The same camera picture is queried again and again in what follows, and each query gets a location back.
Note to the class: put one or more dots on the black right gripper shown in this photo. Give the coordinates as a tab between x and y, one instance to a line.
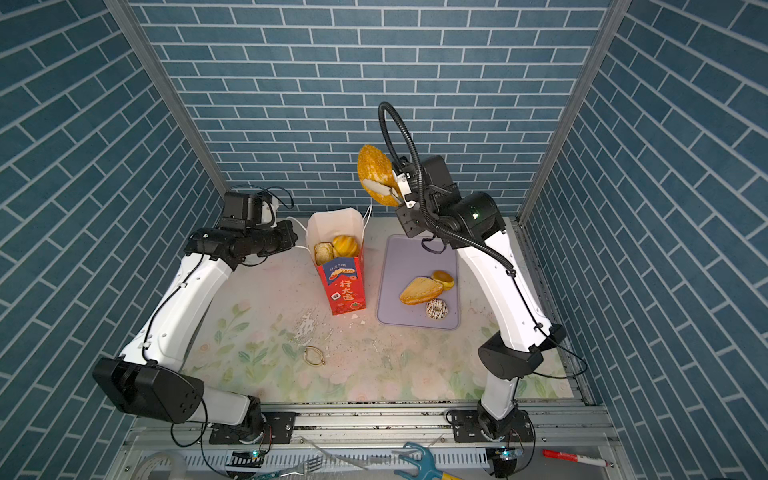
404	214

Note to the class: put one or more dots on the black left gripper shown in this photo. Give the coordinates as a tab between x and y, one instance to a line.
284	228

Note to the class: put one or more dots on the large seeded oval bread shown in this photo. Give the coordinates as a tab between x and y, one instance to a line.
372	163

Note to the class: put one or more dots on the small orange bun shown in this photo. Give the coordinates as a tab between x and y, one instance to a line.
444	278

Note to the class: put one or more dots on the small shell shaped bread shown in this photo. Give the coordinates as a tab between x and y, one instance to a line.
324	252

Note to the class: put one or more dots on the tan bread slice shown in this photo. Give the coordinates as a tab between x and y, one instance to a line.
420	290

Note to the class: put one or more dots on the chocolate sprinkled donut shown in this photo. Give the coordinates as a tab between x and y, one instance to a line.
436	309

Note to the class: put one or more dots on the yellow striped bread roll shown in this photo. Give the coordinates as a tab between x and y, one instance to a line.
345	246

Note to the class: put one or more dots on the red paper gift bag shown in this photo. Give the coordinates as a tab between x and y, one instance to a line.
342	278

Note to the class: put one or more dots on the metal food tongs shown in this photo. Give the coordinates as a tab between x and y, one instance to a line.
390	189

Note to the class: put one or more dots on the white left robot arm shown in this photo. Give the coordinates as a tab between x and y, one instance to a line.
145	378

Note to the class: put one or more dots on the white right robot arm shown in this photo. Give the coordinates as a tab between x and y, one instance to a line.
473	226

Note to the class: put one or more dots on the purple plastic tray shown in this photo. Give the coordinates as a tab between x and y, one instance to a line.
405	259

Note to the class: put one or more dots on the metal fork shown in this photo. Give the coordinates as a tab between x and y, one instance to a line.
302	469

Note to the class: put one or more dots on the teal plastic clamp tool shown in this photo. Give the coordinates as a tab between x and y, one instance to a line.
423	460

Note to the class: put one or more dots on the red marker pen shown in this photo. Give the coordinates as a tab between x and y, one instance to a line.
577	458

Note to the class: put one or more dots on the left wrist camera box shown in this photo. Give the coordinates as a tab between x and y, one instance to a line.
253	210

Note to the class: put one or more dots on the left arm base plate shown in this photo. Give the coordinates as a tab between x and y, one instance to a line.
270	428

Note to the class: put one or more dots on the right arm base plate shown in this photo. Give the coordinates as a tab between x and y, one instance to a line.
475	426

